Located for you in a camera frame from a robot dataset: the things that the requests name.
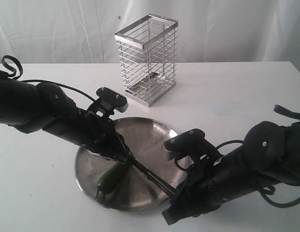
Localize metal wire utensil holder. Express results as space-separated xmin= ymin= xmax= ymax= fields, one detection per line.
xmin=114 ymin=14 xmax=179 ymax=107

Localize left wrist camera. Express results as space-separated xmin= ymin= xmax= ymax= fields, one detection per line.
xmin=87 ymin=87 xmax=128 ymax=118

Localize green cucumber piece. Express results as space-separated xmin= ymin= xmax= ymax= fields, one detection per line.
xmin=95 ymin=161 xmax=131 ymax=199

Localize white backdrop curtain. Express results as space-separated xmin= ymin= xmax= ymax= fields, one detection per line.
xmin=0 ymin=0 xmax=300 ymax=63

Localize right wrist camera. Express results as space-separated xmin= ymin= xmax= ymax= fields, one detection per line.
xmin=162 ymin=129 xmax=223 ymax=167

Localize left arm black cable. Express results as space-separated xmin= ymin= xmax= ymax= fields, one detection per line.
xmin=1 ymin=55 xmax=96 ymax=101

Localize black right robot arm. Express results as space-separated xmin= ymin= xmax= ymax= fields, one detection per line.
xmin=162 ymin=105 xmax=300 ymax=225

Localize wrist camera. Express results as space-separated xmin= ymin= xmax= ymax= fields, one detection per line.
xmin=162 ymin=129 xmax=223 ymax=167
xmin=87 ymin=87 xmax=128 ymax=118

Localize round steel plate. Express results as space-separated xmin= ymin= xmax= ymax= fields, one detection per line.
xmin=75 ymin=117 xmax=186 ymax=211

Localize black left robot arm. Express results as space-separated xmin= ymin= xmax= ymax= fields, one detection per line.
xmin=0 ymin=71 xmax=129 ymax=162

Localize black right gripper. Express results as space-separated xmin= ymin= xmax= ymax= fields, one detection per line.
xmin=162 ymin=161 xmax=227 ymax=225

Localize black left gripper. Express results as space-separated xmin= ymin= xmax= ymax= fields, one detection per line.
xmin=67 ymin=106 xmax=134 ymax=163

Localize black knife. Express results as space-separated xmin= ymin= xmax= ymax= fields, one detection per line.
xmin=128 ymin=156 xmax=176 ymax=198

